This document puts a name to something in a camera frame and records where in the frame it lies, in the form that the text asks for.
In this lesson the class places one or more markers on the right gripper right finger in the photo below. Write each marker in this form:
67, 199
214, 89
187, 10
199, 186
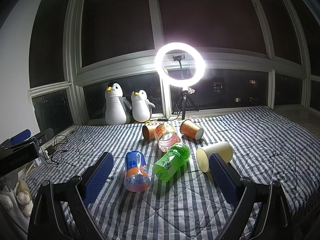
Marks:
273, 220

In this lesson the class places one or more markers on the small penguin plush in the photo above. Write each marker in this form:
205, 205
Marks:
141, 106

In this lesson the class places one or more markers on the white power strip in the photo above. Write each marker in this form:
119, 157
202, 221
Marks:
43, 154

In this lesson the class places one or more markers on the phone clamp holder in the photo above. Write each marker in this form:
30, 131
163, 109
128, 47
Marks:
179, 57

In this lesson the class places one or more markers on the orange glitter paper cup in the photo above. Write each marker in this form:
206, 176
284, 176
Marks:
192, 130

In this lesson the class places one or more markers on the black tripod stand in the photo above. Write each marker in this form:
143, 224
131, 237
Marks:
180, 105

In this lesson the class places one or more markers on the beige plush toy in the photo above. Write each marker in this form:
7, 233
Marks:
19, 198

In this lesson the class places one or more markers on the blue orange bottle cup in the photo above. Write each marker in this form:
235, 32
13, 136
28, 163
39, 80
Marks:
136, 177

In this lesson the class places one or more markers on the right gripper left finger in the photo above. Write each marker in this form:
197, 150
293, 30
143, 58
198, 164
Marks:
48, 220

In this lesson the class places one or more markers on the green plastic bottle cup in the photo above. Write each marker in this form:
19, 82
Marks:
170, 162

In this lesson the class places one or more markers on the large penguin plush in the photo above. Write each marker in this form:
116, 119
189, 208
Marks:
117, 110

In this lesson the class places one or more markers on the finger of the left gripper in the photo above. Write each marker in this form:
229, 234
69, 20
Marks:
43, 137
20, 137

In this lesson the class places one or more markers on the orange label plastic cup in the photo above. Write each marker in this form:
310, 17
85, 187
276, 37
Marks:
166, 136

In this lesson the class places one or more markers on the blue striped quilt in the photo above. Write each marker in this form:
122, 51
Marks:
266, 147

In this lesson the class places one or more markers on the brown paper cup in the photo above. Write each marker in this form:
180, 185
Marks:
148, 132

